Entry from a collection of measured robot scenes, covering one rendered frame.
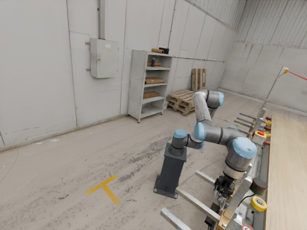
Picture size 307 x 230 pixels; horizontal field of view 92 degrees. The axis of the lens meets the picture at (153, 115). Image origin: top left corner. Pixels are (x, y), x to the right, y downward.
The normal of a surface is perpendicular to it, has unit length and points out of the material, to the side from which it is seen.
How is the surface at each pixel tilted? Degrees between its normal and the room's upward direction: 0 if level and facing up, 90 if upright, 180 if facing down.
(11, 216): 0
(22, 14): 90
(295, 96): 90
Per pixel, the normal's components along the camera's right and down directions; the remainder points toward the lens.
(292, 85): -0.67, 0.22
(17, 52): 0.73, 0.39
